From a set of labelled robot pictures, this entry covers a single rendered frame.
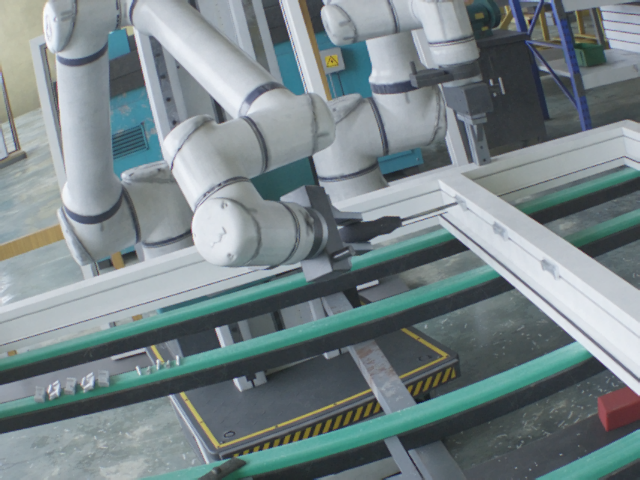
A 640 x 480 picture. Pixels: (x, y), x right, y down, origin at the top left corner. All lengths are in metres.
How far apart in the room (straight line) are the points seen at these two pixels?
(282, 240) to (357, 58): 3.99
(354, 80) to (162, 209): 3.21
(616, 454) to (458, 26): 0.93
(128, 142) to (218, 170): 3.89
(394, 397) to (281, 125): 0.40
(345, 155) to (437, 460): 1.32
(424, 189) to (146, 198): 0.72
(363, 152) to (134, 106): 2.99
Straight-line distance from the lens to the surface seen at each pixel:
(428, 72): 1.55
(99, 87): 1.75
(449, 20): 1.53
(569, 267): 1.09
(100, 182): 1.92
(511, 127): 5.21
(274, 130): 1.24
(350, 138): 2.17
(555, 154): 1.66
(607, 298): 0.98
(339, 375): 2.38
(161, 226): 2.07
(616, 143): 1.72
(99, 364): 3.70
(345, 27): 1.62
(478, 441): 2.51
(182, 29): 1.50
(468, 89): 1.53
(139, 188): 2.06
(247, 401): 2.38
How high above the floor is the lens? 1.35
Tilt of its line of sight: 17 degrees down
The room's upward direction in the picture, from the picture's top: 15 degrees counter-clockwise
